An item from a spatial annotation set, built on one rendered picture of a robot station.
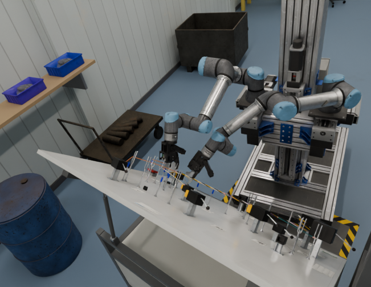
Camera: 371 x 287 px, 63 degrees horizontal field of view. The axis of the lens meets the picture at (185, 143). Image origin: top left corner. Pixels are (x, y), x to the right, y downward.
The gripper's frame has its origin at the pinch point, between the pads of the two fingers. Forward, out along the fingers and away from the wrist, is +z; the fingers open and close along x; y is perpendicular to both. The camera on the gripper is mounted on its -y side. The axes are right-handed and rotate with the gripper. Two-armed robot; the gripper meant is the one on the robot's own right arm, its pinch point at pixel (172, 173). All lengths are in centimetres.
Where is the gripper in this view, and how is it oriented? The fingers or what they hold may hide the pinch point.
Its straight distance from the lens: 173.7
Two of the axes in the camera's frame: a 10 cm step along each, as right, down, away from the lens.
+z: -0.5, 9.6, 2.7
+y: -7.6, 1.4, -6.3
